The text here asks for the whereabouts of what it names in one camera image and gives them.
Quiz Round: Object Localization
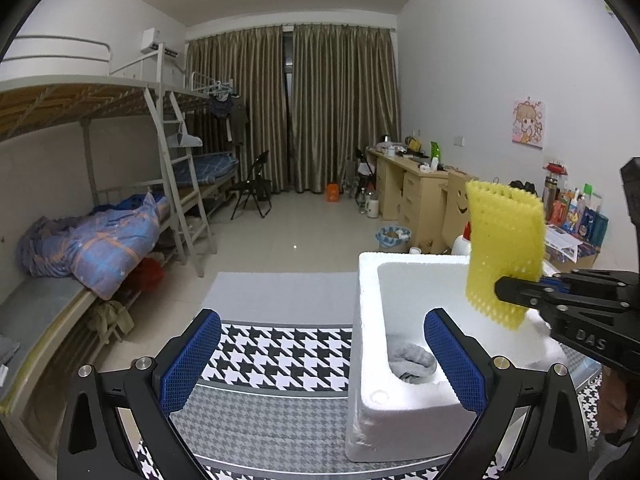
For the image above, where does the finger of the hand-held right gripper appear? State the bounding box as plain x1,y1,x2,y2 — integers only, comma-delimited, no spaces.
542,269,640,292
494,275,640,318

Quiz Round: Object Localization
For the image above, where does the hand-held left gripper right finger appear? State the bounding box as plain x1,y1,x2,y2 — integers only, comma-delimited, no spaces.
424,307,591,480

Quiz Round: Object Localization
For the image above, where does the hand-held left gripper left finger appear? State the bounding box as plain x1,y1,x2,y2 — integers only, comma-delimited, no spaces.
57,308,223,480

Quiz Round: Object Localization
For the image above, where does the yellow foam net sleeve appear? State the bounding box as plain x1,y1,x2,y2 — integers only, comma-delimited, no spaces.
465,179,546,332

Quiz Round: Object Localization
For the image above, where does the white foam box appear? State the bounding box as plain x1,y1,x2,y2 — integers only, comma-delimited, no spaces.
344,251,571,463

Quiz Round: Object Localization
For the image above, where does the person's right hand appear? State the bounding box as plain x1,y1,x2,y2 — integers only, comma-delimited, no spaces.
599,366,630,443

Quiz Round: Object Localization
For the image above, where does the grey cloth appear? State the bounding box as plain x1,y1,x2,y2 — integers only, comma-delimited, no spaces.
387,341,438,385

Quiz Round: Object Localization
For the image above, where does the white pump bottle red cap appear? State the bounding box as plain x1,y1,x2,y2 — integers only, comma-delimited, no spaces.
450,222,476,257

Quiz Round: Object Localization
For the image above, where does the row of toiletry bottles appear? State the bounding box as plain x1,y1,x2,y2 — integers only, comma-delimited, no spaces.
542,160,610,248

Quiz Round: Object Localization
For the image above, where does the beige cloth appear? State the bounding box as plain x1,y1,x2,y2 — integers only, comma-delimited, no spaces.
87,300,135,346

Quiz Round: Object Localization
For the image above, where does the houndstooth tablecloth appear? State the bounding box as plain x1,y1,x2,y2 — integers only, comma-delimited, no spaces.
115,271,606,480

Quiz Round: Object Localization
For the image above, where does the red cloth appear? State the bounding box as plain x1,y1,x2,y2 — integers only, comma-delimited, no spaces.
132,257,166,288

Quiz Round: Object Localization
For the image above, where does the wooden chair smiling backrest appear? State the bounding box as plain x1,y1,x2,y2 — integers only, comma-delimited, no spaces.
441,170,481,254

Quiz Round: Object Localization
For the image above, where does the blue basin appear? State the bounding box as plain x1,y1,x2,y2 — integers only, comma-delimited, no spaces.
375,225,412,250

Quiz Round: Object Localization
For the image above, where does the wooden desk with drawers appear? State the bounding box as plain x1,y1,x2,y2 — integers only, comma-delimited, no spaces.
367,147,481,256

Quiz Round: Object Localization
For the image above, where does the blue plaid blanket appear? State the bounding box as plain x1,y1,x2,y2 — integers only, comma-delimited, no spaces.
17,192,171,301

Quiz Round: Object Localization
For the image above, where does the black folding chair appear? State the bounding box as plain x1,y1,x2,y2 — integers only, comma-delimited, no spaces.
230,150,273,220
345,147,376,196

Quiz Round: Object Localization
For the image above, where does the blue checked bed sheet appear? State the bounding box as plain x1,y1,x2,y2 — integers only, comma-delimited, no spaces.
172,154,240,186

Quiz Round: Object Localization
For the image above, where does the white bed ladder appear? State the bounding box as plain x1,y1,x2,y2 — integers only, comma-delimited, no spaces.
145,87,218,278

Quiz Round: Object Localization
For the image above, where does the olive hanging shirt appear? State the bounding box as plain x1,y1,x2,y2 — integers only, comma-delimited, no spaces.
230,100,249,146

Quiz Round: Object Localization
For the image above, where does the brown pleated curtain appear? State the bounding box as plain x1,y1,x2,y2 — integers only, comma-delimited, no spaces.
186,25,292,193
292,23,402,194

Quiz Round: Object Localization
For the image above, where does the blue hanging garment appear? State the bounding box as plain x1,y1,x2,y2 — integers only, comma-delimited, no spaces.
209,94,234,119

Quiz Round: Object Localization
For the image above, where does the white metal bunk bed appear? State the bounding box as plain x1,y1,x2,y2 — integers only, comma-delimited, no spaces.
165,72,241,211
0,35,221,411

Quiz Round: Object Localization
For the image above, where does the white air conditioner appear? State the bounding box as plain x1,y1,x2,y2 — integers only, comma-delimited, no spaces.
141,28,180,57

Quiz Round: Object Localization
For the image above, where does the pink cartoon wall poster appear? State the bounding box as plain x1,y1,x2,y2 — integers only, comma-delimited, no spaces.
511,100,546,149

